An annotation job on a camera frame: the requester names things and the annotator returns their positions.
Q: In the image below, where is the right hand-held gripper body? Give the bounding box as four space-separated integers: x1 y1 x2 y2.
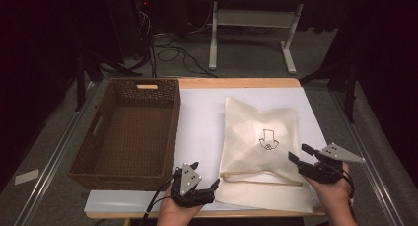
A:
297 142 367 185

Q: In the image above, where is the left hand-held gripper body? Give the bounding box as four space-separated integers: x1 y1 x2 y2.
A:
170 163 216 209

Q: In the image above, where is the cream mesh laundry bag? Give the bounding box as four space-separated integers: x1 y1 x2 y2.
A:
215 96 315 214

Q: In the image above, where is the brown woven basket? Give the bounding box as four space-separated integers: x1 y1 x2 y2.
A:
67 77 182 191

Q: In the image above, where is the person's right hand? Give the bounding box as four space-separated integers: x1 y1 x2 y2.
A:
304 161 353 218

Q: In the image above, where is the person's left hand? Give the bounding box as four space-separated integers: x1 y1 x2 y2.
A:
157 185 205 220

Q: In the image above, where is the black stand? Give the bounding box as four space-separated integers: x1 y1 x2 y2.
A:
299 58 358 124
74 50 143 113

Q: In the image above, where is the white metal stand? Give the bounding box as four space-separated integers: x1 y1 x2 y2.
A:
208 0 306 76

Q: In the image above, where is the dark box with red light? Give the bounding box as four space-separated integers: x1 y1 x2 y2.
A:
131 0 156 57

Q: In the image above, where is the white floor tape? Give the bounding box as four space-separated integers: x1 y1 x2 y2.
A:
14 169 40 187

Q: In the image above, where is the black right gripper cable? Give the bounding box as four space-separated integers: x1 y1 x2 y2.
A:
339 171 357 220

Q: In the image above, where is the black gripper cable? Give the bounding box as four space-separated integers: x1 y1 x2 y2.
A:
339 171 357 220
140 172 179 226

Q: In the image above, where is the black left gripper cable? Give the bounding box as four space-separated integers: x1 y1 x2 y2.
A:
140 172 179 226

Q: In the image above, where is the aluminium floor rail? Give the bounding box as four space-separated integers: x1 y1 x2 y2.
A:
13 83 100 226
329 90 407 226

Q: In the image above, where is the black floor cable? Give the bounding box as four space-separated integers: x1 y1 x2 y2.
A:
151 32 219 79

